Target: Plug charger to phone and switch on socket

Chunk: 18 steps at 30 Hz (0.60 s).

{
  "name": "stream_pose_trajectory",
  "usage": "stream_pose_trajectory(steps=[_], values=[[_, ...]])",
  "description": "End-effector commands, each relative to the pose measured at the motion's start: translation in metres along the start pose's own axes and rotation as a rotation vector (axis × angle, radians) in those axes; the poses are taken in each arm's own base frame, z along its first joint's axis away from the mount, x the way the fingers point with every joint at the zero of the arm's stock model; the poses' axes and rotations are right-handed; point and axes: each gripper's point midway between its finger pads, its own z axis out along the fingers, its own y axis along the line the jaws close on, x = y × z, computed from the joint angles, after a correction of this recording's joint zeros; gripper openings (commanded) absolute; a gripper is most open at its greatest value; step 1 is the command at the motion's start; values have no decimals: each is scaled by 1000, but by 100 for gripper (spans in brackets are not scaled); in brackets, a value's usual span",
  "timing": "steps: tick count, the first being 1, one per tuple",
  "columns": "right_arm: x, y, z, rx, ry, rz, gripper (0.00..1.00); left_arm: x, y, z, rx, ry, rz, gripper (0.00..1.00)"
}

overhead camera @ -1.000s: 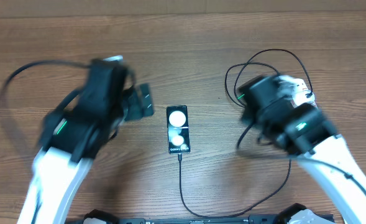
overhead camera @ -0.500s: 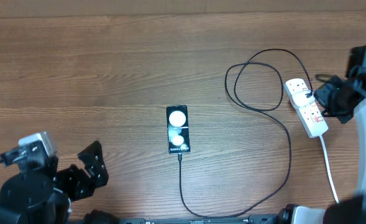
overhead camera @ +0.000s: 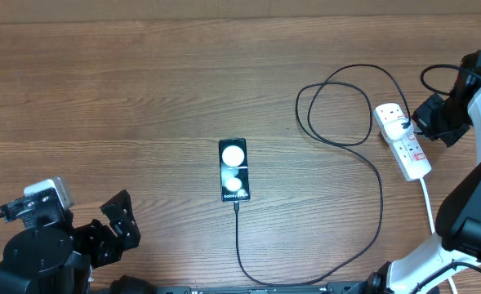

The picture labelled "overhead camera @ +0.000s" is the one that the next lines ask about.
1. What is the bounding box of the white power strip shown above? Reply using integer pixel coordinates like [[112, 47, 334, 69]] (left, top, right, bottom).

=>
[[373, 103, 431, 181]]

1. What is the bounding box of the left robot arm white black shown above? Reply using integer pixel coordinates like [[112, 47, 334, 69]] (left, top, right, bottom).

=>
[[0, 188, 140, 294]]

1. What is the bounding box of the white power strip cord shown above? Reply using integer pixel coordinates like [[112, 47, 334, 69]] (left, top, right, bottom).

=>
[[418, 177, 458, 294]]

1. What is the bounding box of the white USB charger adapter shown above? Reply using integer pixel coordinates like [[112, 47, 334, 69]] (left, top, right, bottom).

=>
[[381, 118, 414, 143]]

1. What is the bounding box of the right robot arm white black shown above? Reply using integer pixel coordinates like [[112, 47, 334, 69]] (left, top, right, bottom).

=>
[[351, 50, 481, 293]]

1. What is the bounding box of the black USB charging cable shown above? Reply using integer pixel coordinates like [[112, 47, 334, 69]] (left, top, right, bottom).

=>
[[233, 63, 413, 287]]

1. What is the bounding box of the black Samsung Galaxy phone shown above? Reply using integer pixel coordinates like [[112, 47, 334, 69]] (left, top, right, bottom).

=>
[[218, 138, 251, 203]]

